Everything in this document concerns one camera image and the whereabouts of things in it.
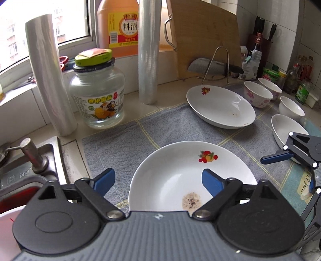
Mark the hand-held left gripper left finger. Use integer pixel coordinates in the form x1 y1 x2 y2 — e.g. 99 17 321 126
38 168 126 221

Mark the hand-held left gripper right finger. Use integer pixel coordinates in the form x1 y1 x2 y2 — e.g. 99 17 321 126
192 169 279 221

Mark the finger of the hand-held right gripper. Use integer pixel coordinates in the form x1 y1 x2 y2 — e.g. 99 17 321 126
261 131 321 171
300 179 321 241

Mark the plain white shallow dish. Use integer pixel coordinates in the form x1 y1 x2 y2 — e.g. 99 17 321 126
271 114 310 165

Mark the white fruit print plate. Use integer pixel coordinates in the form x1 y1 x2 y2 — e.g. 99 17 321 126
186 85 256 129
128 141 259 217

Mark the white pink floral bowl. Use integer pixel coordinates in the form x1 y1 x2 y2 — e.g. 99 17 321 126
278 96 306 123
244 81 274 108
258 78 283 101

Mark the teal printed cloth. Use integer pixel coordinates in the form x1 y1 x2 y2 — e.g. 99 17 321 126
278 117 321 251

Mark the grey checked counter mat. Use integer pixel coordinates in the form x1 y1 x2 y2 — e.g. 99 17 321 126
81 83 314 216

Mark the green label jar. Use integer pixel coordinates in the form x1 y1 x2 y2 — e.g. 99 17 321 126
295 80 314 104

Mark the red cap glass bottle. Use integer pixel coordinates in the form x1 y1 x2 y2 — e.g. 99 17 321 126
284 65 299 94

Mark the metal sink knob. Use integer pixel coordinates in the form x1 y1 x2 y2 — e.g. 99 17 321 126
19 138 49 173

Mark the green plastic container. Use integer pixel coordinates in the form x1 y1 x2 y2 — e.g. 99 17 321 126
263 67 281 84

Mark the stainless steel sink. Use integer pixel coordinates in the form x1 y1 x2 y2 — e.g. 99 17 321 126
0 137 69 204

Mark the glass jar green lid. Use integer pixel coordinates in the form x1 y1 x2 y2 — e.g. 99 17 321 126
69 48 126 129

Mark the brown knife block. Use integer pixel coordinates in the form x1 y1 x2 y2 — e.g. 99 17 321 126
247 16 277 73

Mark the dark glass sauce bottle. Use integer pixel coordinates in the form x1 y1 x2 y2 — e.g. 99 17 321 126
253 33 264 54

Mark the orange paper sachet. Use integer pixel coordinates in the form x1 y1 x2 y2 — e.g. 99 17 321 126
78 48 108 59

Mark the bamboo cutting board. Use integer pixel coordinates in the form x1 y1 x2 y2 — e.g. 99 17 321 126
164 0 242 79

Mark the orange cooking wine bottle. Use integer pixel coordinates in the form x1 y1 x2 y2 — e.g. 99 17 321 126
97 0 139 59

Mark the window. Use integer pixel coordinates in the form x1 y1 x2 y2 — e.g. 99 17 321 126
0 0 101 73

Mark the metal wire rack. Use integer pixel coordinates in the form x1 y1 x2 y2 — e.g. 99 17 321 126
201 46 232 86

